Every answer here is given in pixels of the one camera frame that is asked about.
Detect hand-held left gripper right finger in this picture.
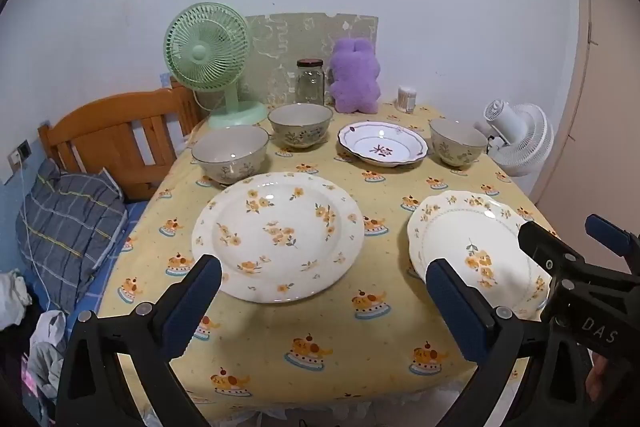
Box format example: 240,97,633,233
424,258,593,427

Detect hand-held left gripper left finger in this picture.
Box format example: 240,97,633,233
56,254,223,427

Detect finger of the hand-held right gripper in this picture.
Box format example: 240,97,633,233
517,220,587,281
585,214,640,259

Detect scalloped floral plate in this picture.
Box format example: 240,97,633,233
406,190,556,320

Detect large round floral plate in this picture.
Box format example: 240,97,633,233
191,172,365,304

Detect grey floral ceramic bowl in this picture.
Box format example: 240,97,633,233
429,118,489,170
191,125,271,186
267,103,334,150

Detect white plate with red pattern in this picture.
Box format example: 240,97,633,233
337,121,430,168

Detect person's right hand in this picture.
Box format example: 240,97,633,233
586,351,611,403

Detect blue plaid bedsheet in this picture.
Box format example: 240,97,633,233
67,199,148,323

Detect white desk fan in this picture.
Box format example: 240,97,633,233
472,99,555,178

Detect yellow printed tablecloth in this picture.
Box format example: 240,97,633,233
95,101,566,423

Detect beige door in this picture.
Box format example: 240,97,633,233
530,0,640,238

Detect grey and white clothes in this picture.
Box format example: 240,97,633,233
27,309,68,408

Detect blue plaid blanket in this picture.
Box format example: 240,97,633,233
15,157,128,315

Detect white cloth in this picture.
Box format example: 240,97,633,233
0,271,33,333

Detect cotton swab container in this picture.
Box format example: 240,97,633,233
396,84,418,112

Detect wooden bed headboard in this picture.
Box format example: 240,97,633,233
37,82,206,202

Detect purple plush toy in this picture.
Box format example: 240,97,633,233
327,37,383,114

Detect glass jar with lid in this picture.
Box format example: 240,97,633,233
295,58,327,106

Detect green desk fan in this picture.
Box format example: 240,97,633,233
163,3,268,130

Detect white cable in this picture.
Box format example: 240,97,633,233
21,169,53,310

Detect wall socket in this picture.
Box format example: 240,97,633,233
7,139,32,174

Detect green patterned wall panel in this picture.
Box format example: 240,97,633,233
244,12,379,108

